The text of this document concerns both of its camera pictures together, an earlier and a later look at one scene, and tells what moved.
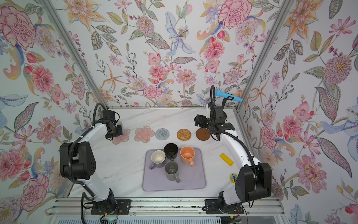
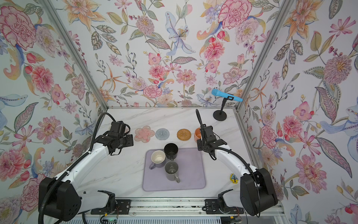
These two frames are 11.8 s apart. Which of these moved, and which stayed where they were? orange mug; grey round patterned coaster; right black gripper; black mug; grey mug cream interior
Moved: orange mug; right black gripper
Stayed: black mug; grey mug cream interior; grey round patterned coaster
